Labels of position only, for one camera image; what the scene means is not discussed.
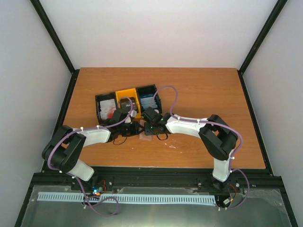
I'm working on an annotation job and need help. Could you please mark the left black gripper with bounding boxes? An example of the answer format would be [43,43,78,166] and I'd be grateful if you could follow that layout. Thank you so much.
[118,121,145,137]

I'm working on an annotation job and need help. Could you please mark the pink leather card holder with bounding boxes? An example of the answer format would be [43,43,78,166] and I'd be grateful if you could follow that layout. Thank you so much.
[139,134,152,141]

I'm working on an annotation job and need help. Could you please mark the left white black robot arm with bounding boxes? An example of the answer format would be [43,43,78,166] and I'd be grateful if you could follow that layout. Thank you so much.
[42,108,137,191]

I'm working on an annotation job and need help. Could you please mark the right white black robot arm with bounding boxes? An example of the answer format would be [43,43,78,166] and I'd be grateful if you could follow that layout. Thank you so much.
[141,107,241,183]

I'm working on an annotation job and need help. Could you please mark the blue card stack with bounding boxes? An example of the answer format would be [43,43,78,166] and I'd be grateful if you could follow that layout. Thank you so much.
[139,94,158,111]

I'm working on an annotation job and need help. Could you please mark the black card stack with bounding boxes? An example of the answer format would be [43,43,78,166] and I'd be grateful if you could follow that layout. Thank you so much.
[120,97,138,111]

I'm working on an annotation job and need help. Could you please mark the right black card bin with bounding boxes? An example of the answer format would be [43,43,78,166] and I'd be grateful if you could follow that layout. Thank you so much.
[135,84,162,113]

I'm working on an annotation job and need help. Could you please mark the black card bin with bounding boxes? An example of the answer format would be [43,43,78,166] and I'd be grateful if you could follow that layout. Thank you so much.
[95,92,117,123]
[135,84,162,113]

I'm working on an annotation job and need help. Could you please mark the white red card stack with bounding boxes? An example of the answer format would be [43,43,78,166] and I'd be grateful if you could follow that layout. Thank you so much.
[99,99,116,120]

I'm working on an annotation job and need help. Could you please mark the yellow middle card bin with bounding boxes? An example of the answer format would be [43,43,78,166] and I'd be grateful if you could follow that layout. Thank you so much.
[116,88,141,119]

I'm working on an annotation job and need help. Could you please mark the left black card bin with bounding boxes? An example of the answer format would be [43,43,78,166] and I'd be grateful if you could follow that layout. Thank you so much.
[95,92,117,123]

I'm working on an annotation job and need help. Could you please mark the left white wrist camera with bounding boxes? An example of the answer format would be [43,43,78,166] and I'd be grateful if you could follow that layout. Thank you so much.
[125,110,137,123]

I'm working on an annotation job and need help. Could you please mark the left controller board with wires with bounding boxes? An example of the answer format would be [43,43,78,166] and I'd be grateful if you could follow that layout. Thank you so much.
[92,180,107,196]

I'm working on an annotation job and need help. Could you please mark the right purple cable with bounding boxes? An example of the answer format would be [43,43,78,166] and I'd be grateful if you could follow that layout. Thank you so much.
[153,85,250,210]

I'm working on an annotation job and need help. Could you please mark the right connector with wires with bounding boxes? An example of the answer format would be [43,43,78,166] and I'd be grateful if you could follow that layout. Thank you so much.
[223,183,237,208]

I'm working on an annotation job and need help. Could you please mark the light blue slotted cable duct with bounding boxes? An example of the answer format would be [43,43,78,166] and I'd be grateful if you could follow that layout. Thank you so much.
[37,192,216,206]

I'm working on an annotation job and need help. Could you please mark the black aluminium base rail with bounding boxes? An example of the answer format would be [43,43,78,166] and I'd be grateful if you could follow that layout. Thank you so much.
[33,166,284,197]

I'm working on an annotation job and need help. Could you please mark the left black frame post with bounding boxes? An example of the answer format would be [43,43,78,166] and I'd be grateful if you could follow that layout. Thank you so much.
[30,0,80,75]

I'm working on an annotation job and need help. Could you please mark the black frame post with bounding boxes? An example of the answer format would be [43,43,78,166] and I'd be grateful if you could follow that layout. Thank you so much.
[30,0,80,75]
[238,0,288,74]

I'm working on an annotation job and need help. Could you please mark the right black frame post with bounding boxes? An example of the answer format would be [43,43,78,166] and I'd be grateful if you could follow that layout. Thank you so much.
[238,0,288,74]

